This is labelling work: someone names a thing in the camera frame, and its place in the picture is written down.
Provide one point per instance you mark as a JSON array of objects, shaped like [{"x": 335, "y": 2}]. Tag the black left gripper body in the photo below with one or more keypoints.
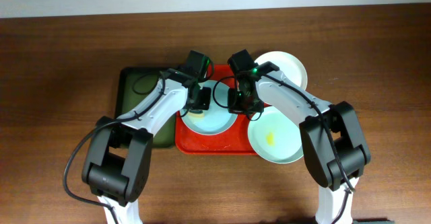
[{"x": 203, "y": 98}]

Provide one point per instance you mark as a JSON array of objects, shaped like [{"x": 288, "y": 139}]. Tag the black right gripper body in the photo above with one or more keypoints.
[{"x": 243, "y": 103}]

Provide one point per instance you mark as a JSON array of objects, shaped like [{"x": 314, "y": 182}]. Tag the light blue plate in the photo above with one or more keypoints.
[{"x": 217, "y": 119}]

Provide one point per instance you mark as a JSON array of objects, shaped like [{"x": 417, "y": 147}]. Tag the light green plate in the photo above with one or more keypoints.
[{"x": 274, "y": 137}]

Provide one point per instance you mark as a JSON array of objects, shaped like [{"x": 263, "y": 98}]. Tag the yellow green scrub sponge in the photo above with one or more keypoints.
[{"x": 195, "y": 114}]

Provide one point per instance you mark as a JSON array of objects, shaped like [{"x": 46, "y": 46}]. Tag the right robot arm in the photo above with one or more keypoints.
[{"x": 333, "y": 143}]

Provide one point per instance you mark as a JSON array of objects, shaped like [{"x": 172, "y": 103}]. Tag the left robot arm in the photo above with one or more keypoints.
[{"x": 117, "y": 164}]

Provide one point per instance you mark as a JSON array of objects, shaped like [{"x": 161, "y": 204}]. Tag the red plastic tray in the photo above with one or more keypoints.
[{"x": 233, "y": 141}]

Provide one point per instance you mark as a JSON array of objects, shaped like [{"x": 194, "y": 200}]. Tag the dark green water tray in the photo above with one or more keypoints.
[{"x": 133, "y": 81}]

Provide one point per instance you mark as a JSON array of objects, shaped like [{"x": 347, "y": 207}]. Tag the cream white plate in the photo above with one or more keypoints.
[{"x": 292, "y": 67}]

